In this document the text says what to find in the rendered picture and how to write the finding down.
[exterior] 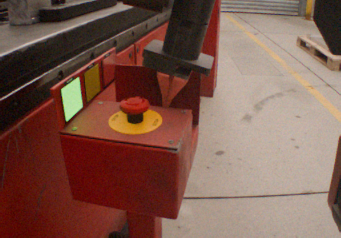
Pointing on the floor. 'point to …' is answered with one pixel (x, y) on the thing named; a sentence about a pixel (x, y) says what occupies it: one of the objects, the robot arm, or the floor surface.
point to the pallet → (319, 53)
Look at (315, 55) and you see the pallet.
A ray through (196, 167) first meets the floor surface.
